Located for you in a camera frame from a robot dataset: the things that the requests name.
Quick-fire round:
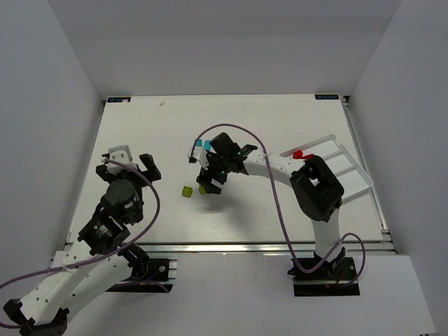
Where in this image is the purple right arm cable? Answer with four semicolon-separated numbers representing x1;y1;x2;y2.
190;122;368;285

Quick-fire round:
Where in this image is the white divided sorting tray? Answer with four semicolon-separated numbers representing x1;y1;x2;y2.
280;134;374;202

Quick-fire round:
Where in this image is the right blue corner label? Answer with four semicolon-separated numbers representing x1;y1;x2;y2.
314;94;340;100

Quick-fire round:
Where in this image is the left blue corner label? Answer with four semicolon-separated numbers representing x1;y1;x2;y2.
106;97;131;104

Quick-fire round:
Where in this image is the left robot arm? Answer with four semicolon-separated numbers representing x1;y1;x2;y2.
2;150;162;335

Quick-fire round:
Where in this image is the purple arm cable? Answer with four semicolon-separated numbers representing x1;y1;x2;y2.
190;122;368;285
0;157;162;328

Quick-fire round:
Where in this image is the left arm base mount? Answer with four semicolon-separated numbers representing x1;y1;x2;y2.
107;257;178;293

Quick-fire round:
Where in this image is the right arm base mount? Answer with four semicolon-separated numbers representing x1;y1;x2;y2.
287;257;361;297

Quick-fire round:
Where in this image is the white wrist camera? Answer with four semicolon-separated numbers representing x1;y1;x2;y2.
102;145;136;175
188;146;209;169

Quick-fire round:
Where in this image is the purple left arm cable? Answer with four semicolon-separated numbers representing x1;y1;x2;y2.
0;157;162;328

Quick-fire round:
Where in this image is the blue corner label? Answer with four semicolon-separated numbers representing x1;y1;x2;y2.
314;94;340;100
106;97;131;104

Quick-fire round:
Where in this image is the green square lego brick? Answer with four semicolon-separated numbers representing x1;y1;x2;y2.
181;186;193;198

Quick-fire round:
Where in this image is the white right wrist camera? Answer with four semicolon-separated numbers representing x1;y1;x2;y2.
188;146;209;169

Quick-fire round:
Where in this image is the blue long lego brick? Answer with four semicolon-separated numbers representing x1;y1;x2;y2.
203;140;211;151

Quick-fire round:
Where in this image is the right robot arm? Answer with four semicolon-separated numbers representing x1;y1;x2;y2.
188;132;345;274

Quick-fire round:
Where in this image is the aluminium front table rail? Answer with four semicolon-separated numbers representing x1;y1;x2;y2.
139;240;396;255

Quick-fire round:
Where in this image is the red small lego brick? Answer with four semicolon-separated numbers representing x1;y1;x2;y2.
293;150;303;160

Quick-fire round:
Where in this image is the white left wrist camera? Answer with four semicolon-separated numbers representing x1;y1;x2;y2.
102;145;136;175

